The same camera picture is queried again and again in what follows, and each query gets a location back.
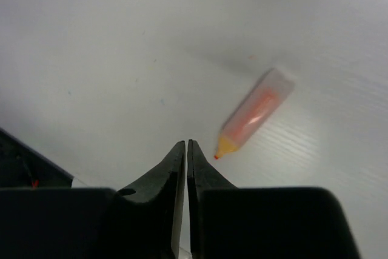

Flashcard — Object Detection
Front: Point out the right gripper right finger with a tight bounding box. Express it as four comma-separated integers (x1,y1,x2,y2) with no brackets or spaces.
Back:
187,140,360,258

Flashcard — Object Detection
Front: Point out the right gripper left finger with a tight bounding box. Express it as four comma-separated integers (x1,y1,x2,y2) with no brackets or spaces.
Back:
1,141,186,258

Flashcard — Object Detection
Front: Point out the orange highlighter pen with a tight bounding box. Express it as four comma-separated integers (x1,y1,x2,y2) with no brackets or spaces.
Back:
214,68,295,160

